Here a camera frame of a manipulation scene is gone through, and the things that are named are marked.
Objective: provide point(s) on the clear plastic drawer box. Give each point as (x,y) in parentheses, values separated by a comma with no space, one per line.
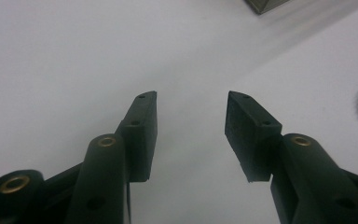
(265,4)

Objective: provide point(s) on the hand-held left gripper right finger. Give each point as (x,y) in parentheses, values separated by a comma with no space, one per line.
(254,146)

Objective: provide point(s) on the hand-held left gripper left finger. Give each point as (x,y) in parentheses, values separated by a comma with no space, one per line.
(136,146)

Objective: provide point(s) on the white table sheet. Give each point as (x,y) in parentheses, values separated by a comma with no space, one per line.
(74,62)

